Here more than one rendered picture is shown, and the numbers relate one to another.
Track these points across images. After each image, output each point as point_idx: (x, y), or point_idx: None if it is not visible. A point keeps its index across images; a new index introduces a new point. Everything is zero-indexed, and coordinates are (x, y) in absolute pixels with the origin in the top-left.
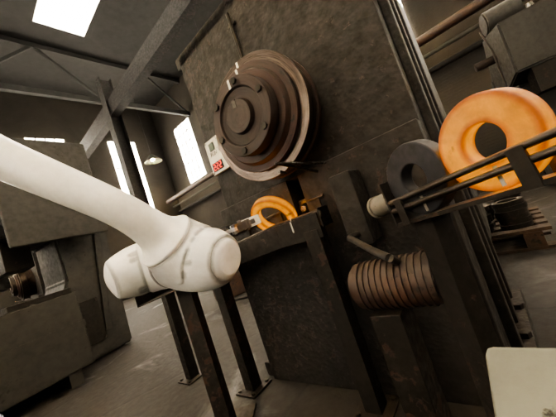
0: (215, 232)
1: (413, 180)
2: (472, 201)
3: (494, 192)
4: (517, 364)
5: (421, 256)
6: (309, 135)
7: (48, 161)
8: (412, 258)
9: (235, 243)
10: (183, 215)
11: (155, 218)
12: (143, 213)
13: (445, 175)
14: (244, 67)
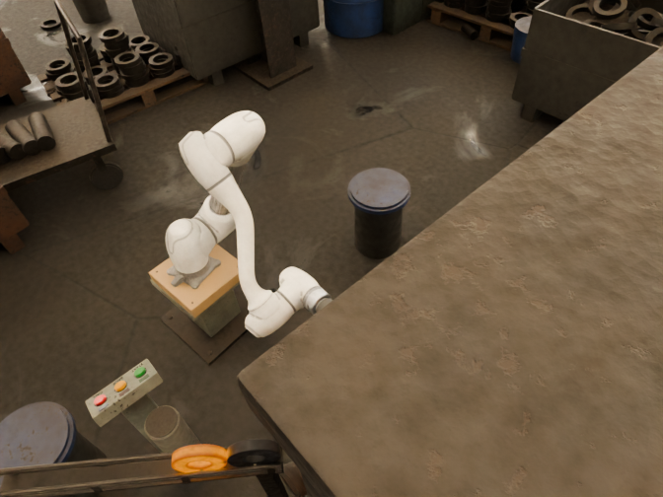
0: (249, 322)
1: (265, 458)
2: None
3: None
4: (153, 373)
5: (287, 468)
6: None
7: (239, 248)
8: (290, 462)
9: (253, 333)
10: (258, 304)
11: (246, 296)
12: (243, 291)
13: (225, 448)
14: None
